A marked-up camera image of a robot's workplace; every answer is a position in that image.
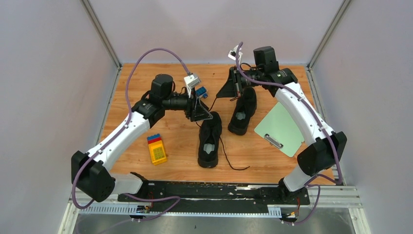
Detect green clipboard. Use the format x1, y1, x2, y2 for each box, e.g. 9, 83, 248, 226
254, 103, 304, 157

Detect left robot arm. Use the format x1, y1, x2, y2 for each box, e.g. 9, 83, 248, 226
71, 74, 212, 202

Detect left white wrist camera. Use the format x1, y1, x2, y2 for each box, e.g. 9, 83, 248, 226
184, 73, 201, 98

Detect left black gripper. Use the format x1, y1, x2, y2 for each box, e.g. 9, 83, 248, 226
162, 86, 213, 122

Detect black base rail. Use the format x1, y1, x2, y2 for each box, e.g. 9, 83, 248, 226
135, 180, 310, 213

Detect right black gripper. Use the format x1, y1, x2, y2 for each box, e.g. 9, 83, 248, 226
216, 66, 263, 98

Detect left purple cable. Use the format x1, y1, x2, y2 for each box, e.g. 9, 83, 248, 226
71, 47, 192, 210

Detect toy brick car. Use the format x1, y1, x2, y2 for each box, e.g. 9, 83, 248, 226
195, 86, 208, 98

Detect yellow toy block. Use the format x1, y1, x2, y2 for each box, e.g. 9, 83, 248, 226
147, 134, 168, 165

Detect white cable duct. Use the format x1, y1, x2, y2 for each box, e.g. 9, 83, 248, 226
79, 204, 282, 218

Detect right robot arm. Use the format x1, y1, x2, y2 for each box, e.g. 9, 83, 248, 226
216, 44, 347, 204

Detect black sneaker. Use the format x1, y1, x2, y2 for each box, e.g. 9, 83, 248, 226
198, 111, 222, 168
228, 87, 257, 136

